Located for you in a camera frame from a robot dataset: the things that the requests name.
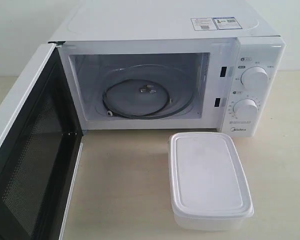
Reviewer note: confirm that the lower white timer knob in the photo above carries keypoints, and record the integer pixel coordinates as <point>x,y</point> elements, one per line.
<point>245,109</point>

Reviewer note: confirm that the white microwave door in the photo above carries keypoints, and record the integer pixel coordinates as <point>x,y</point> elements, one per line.
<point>40,150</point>

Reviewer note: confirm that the upper white control knob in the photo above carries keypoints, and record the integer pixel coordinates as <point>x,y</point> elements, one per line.
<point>254,78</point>

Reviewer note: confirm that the white microwave oven body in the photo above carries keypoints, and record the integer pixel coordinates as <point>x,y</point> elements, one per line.
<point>100,36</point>

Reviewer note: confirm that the blue white label sticker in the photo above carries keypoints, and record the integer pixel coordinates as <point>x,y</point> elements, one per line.
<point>215,23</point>

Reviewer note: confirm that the glass turntable plate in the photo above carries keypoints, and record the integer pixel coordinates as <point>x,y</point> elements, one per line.
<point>146,92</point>

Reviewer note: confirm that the white plastic lidded container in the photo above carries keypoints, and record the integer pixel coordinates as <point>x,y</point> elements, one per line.
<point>208,186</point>

